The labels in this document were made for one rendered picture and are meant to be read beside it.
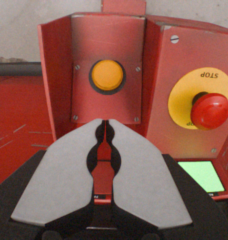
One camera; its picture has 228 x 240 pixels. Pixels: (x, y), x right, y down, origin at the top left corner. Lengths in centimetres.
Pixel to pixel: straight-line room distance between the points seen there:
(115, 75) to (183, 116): 9
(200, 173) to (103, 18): 22
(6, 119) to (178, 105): 47
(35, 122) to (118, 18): 37
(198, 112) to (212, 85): 4
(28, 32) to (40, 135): 66
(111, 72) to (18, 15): 86
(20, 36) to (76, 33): 83
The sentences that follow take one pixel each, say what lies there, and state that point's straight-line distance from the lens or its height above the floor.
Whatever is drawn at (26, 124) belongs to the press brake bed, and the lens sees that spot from 53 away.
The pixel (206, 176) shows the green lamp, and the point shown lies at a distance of 24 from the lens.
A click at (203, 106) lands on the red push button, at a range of 18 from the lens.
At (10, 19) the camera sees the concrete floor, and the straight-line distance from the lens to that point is 107.
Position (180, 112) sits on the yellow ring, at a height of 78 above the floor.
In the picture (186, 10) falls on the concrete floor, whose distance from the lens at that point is 101.
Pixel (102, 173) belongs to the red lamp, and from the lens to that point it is 22.
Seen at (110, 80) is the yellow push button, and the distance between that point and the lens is 23.
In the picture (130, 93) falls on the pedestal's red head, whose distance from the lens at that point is 24.
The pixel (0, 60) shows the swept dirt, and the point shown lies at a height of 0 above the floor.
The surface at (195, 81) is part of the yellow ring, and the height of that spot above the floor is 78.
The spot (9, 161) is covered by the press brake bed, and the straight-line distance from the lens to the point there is 44.
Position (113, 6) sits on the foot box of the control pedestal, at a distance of 83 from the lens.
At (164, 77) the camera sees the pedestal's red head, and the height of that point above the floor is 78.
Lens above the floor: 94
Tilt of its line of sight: 55 degrees down
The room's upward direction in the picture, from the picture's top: 180 degrees clockwise
